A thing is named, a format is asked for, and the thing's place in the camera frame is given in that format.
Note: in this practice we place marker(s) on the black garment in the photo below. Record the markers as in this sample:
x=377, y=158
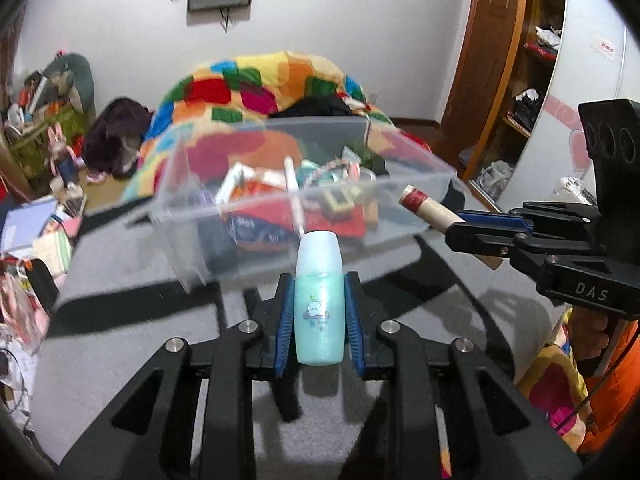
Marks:
x=317, y=106

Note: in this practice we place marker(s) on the blue packet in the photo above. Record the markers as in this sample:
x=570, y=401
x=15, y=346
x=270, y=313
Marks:
x=255, y=232

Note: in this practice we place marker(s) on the clear plastic storage box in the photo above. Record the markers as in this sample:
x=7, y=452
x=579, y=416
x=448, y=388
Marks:
x=190, y=200

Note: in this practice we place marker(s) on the green storage box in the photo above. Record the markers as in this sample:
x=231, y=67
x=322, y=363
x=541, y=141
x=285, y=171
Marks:
x=45, y=135

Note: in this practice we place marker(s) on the teal lotion bottle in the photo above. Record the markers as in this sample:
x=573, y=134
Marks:
x=320, y=310

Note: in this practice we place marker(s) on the rabbit doll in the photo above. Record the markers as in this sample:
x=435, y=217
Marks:
x=62, y=155

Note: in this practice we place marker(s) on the person's right forearm orange sleeve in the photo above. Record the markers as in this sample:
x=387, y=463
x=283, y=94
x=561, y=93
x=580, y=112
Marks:
x=617, y=400

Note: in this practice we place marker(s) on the dark clothes pile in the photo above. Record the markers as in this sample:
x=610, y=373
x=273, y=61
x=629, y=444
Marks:
x=115, y=130

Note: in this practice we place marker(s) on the beige tube with red cap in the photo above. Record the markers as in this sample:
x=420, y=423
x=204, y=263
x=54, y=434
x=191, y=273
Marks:
x=435, y=210

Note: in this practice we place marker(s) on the colourful patchwork blanket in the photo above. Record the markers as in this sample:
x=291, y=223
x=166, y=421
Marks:
x=235, y=90

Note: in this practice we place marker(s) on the striped curtain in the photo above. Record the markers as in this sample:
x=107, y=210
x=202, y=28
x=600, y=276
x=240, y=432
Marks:
x=7, y=55

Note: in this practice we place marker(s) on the wooden door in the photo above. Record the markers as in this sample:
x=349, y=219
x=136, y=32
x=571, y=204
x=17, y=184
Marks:
x=485, y=45

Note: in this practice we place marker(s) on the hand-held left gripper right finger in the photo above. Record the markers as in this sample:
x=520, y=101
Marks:
x=354, y=320

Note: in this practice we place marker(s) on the red cardboard packet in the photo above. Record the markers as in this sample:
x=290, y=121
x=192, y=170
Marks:
x=330, y=220

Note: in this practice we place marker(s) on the grey striped blanket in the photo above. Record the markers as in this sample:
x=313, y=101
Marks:
x=150, y=340

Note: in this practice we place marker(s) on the person's right hand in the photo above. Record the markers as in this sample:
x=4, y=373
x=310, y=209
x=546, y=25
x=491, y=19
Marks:
x=590, y=340

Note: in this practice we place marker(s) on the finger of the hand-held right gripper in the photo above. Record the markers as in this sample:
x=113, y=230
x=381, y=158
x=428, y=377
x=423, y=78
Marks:
x=480, y=240
x=492, y=219

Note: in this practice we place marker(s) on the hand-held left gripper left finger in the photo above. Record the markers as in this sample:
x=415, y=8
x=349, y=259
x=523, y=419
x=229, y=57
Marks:
x=285, y=320

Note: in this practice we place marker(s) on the wooden wardrobe shelf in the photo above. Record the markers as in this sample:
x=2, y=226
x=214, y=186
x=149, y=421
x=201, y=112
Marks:
x=535, y=60

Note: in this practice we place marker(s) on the dark pouch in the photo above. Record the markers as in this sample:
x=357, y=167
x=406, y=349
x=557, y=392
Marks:
x=217, y=247

